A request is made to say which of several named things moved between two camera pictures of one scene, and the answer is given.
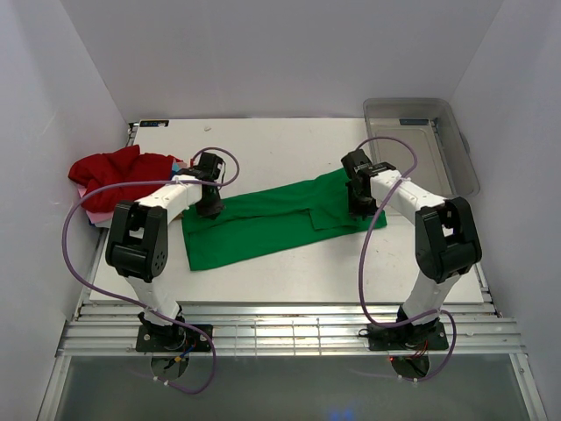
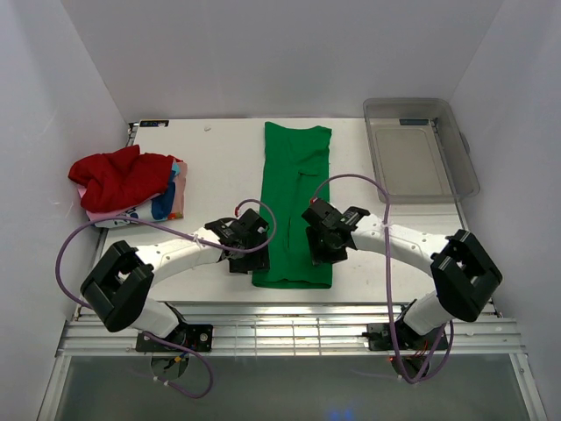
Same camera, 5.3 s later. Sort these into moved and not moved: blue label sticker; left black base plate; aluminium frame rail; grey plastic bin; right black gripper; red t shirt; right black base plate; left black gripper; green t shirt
Moved: green t shirt; left black gripper; right black gripper
Not moved: red t shirt; blue label sticker; grey plastic bin; right black base plate; aluminium frame rail; left black base plate
